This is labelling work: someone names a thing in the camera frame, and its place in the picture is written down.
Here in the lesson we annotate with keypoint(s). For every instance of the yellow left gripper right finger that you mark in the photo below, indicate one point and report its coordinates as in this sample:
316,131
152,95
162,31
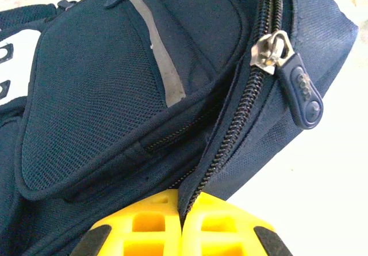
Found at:
224,230

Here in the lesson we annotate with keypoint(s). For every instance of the navy blue backpack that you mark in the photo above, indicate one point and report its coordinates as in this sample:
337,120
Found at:
115,95

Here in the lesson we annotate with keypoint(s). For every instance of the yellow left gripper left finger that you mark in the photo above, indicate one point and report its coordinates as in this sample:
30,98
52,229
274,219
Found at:
143,227

